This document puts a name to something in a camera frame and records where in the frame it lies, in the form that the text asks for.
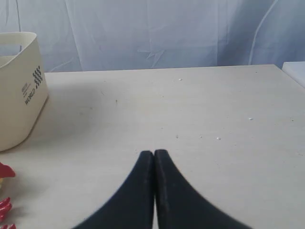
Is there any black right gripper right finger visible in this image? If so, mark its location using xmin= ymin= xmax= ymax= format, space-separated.
xmin=154 ymin=149 xmax=249 ymax=229

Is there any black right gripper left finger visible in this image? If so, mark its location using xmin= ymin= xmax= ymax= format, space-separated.
xmin=75 ymin=151 xmax=155 ymax=229

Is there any yellow rubber chicken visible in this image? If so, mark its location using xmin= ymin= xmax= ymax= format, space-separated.
xmin=0 ymin=163 xmax=17 ymax=229

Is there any cream bin marked X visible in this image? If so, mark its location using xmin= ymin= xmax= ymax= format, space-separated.
xmin=0 ymin=32 xmax=48 ymax=151

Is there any blue backdrop cloth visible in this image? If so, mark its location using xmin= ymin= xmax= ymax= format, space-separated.
xmin=0 ymin=0 xmax=305 ymax=72

